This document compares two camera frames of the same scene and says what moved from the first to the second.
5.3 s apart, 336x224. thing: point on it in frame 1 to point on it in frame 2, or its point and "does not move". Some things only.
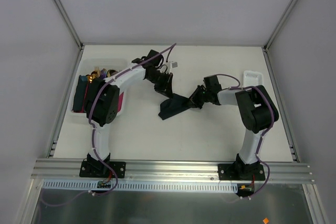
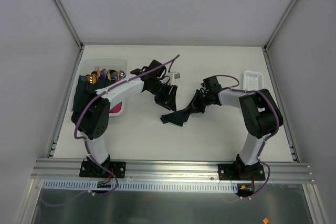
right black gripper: x=198 y=96 does not move
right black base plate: x=241 y=172 does not move
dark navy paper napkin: x=171 y=106 to x=178 y=117
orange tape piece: x=265 y=220 does not move
